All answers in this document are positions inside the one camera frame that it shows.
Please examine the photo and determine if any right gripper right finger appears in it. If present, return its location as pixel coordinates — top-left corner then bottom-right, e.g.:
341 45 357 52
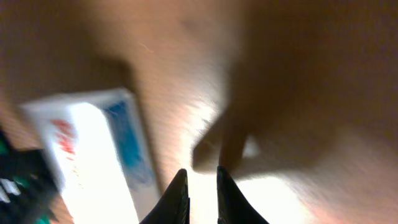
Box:
216 166 269 224

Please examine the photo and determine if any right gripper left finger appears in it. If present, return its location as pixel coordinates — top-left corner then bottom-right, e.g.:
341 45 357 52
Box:
140 169 190 224

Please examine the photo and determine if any white green box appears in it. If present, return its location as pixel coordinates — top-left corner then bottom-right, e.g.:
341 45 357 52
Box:
22 88 160 223

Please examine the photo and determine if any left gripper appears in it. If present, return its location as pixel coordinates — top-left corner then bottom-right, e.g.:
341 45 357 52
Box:
1 132 58 224

